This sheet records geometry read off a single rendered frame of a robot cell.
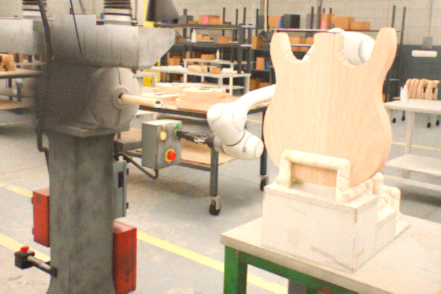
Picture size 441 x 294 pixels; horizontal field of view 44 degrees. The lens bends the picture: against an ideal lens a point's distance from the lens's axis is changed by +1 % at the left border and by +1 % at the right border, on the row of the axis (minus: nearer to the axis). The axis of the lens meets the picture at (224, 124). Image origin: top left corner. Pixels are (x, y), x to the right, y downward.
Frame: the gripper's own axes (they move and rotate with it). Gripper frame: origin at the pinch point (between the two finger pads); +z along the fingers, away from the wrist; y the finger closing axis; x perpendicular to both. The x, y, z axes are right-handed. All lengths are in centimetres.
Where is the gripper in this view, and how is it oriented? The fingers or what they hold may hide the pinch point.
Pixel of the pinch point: (183, 134)
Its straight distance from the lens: 236.9
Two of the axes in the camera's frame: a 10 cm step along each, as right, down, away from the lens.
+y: 6.3, -1.1, 7.7
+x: 0.3, -9.9, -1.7
